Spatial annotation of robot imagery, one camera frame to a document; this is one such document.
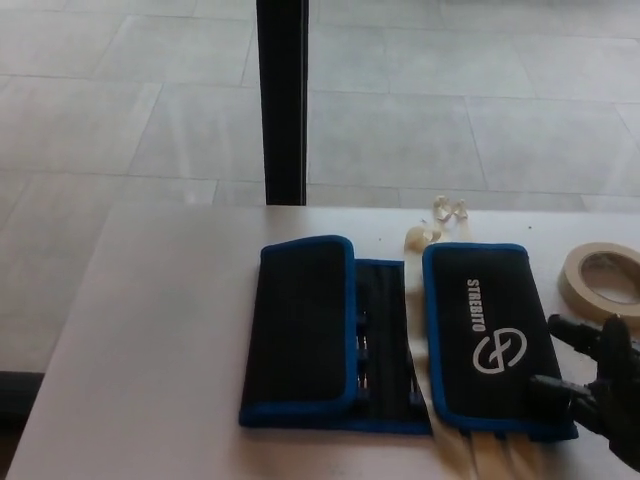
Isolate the cream masking tape roll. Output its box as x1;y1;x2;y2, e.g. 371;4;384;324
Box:
557;242;640;329

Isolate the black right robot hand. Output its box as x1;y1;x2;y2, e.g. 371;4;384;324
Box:
528;313;640;474

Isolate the black vertical post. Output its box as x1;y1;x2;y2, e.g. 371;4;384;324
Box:
254;0;310;207

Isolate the black toolkit case blue trim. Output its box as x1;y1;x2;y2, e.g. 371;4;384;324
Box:
238;233;581;444

